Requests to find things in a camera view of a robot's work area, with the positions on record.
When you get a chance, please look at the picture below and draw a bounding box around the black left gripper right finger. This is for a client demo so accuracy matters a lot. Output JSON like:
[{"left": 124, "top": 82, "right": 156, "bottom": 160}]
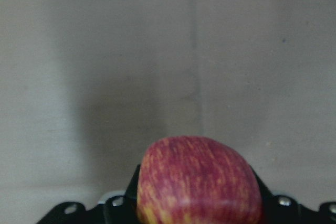
[{"left": 252, "top": 169, "right": 301, "bottom": 224}]

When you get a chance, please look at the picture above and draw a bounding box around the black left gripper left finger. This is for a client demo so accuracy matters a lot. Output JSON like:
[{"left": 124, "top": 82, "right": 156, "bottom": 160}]
[{"left": 103, "top": 165, "right": 140, "bottom": 224}]

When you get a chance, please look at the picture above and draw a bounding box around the red yellow striped apple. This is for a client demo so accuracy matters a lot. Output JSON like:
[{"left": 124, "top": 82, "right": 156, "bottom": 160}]
[{"left": 136, "top": 136, "right": 263, "bottom": 223}]

